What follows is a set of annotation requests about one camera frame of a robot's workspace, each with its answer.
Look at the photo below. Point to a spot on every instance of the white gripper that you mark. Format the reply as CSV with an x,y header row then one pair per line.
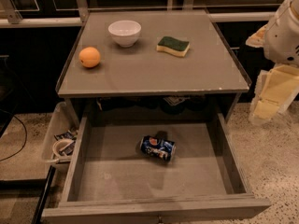
x,y
282,38

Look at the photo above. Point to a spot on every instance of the blue pepsi can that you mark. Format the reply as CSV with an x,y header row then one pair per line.
x,y
158,147

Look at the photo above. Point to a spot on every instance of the grey counter cabinet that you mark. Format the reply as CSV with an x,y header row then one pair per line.
x,y
208,67

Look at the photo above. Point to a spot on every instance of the open grey top drawer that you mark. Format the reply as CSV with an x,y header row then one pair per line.
x,y
111,181

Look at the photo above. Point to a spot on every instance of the green and yellow sponge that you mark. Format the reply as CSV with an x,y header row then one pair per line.
x,y
173,46

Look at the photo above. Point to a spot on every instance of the white ceramic bowl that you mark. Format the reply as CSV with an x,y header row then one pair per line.
x,y
124,33

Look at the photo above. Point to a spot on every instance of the orange fruit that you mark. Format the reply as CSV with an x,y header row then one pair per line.
x,y
89,57

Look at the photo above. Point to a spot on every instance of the roll of tape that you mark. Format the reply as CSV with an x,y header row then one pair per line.
x,y
63,148

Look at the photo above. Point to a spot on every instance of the clear plastic bin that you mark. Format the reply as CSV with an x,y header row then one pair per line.
x,y
61,122

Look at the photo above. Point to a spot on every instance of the metal railing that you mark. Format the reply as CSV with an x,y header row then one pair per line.
x,y
50,11

